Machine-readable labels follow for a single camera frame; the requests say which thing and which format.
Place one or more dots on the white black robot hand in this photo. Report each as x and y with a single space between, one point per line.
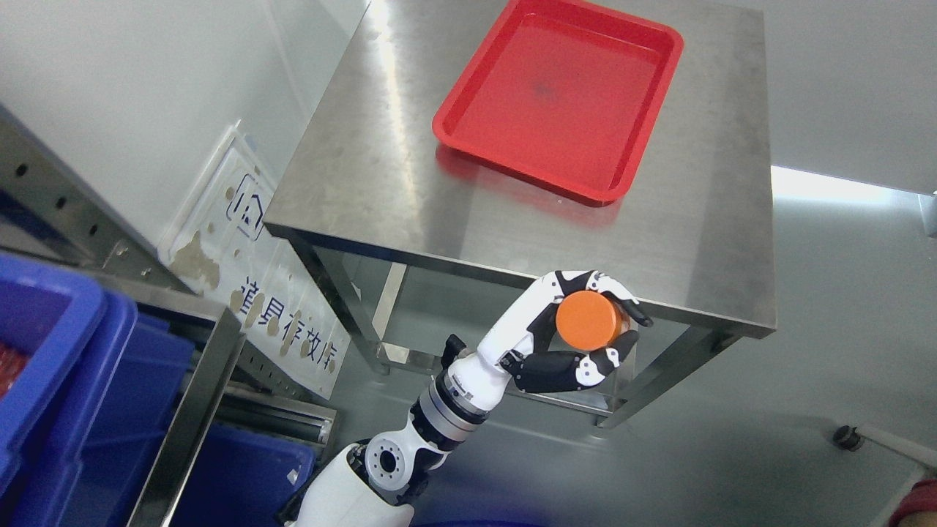
523 349

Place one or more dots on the orange cylindrical capacitor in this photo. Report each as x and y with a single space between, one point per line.
587 320

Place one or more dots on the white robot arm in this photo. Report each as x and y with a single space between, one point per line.
374 482

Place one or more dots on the metal shelf rack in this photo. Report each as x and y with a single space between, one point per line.
48 219

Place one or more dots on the stainless steel table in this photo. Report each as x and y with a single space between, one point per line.
370 194

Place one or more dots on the red plastic tray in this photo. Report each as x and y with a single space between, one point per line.
564 95

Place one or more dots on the blue bin lower left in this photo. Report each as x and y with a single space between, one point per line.
242 478

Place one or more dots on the blue bin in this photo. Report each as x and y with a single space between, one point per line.
89 384
242 478

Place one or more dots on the white floor sign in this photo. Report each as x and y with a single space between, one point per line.
220 247

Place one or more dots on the black caster wheel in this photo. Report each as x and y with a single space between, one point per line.
847 438

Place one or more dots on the blue bin upper left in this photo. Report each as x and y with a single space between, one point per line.
89 384

